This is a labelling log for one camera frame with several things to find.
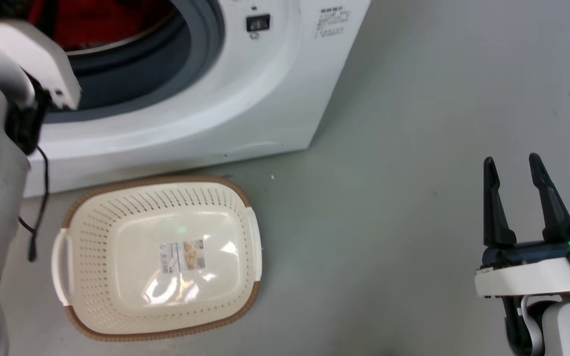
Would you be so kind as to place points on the white front-load washing machine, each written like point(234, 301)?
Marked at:
point(245, 99)

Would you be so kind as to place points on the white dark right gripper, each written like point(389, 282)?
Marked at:
point(537, 269)

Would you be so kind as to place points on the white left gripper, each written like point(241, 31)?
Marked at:
point(32, 54)

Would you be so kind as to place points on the red clothes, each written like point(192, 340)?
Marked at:
point(107, 20)

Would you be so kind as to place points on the paper product label sticker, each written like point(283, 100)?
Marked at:
point(182, 255)

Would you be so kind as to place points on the printed warning label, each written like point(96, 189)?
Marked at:
point(332, 22)

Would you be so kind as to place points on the grey rubber door gasket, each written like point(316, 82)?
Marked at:
point(166, 59)

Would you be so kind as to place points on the black door latch socket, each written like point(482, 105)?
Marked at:
point(258, 23)

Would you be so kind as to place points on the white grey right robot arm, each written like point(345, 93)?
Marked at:
point(557, 326)

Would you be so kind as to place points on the cream laundry basket brown rim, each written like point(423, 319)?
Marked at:
point(117, 296)

